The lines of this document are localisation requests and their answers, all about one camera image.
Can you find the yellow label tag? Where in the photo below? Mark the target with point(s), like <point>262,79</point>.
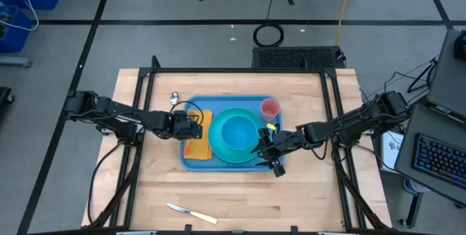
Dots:
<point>271,126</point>

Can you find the yellow napkin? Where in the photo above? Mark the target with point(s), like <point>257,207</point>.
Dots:
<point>198,151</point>

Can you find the printed paper sheet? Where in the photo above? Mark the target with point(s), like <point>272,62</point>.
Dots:
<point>393,151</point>

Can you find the pink plastic cup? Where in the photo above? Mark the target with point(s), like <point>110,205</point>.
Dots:
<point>270,107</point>

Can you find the black floor object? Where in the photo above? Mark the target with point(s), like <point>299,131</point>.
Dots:
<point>5,96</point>

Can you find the grey metal bar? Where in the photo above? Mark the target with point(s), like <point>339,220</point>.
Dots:
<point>14,62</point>

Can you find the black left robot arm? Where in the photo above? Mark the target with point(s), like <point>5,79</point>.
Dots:
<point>120,116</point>

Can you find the grey desk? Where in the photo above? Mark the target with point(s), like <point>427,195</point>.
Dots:
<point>407,155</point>
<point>448,82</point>

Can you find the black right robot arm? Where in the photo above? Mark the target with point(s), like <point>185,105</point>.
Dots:
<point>356,118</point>

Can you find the blue and white tape roll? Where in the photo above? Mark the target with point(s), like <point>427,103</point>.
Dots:
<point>413,187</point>

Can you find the black perforated metal box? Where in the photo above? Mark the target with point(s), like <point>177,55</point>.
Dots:
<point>296,57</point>

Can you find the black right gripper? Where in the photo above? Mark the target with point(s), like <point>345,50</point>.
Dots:
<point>287,140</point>

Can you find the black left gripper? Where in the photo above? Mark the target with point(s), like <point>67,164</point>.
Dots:
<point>185,126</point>

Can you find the blue plastic tray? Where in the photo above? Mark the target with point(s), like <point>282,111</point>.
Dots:
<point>218,102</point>

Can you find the green plastic plate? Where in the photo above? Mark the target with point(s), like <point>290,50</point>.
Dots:
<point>218,144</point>

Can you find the backlit computer keyboard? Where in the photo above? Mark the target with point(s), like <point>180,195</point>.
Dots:
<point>440,162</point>

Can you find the black desk device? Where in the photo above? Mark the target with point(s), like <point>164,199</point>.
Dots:
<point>460,46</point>

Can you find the blue plastic bowl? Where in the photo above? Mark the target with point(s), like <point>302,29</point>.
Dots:
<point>238,133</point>

